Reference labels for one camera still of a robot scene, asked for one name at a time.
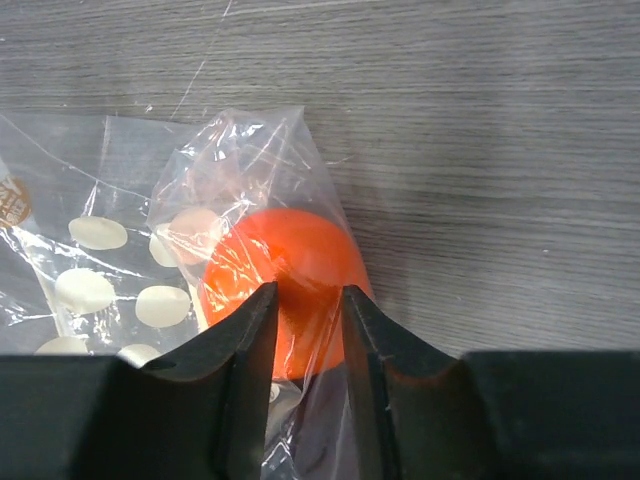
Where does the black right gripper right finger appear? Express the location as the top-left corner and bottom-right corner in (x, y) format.
(341, 286), (639, 479)

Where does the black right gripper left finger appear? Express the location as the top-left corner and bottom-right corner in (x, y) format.
(1, 283), (278, 479)

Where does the bright orange fake ball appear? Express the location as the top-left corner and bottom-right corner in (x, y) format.
(199, 208), (373, 381)

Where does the clear polka dot zip bag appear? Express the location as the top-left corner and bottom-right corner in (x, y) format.
(1, 107), (360, 479)

